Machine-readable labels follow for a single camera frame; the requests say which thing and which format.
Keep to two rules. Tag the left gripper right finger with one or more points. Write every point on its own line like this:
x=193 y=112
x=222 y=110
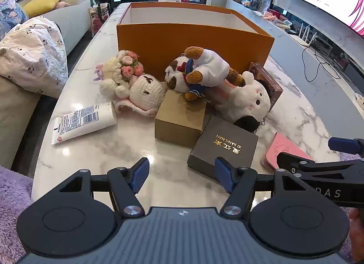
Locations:
x=239 y=183

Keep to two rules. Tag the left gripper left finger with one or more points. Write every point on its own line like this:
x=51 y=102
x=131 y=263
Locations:
x=124 y=185

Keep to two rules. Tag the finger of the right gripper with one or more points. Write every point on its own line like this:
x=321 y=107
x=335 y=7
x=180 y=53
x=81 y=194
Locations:
x=345 y=145

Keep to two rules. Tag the dark grey gift box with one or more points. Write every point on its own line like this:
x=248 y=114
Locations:
x=222 y=139

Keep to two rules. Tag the pink embossed card case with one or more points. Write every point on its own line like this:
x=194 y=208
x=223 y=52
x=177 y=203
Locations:
x=280 y=144

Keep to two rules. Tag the white lotion tube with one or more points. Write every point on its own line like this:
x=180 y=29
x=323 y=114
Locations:
x=83 y=121

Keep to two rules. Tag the white plush with striped hat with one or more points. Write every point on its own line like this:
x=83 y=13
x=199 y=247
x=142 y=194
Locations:
x=244 y=106

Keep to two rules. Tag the small brown cardboard box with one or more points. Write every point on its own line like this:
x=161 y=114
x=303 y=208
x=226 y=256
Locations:
x=179 y=122

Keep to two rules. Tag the crochet bunny doll with flowers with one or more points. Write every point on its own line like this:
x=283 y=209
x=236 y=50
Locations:
x=123 y=81

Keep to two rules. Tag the brown card box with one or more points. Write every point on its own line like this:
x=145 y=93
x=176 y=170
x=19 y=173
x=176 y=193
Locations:
x=270 y=84

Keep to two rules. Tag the brown white plush bear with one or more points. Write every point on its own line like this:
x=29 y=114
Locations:
x=197 y=69

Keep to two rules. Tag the person right hand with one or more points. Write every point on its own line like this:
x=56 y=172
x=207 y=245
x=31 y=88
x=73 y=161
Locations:
x=356 y=234

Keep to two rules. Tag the purple fluffy sleeve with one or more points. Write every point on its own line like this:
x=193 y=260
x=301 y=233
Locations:
x=15 y=198

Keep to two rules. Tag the white wifi router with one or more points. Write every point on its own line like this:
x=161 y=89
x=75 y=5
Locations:
x=304 y=35

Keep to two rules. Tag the grey sofa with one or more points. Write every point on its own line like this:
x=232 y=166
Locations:
x=17 y=104

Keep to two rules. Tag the large orange cardboard box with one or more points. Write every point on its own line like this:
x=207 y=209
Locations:
x=158 y=32

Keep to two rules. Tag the white floral blanket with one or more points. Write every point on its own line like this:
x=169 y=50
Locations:
x=33 y=56

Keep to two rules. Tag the yellow cushion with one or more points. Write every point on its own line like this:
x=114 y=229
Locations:
x=37 y=7

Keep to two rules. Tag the blue floral cushion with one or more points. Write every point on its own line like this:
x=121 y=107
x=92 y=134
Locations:
x=11 y=14

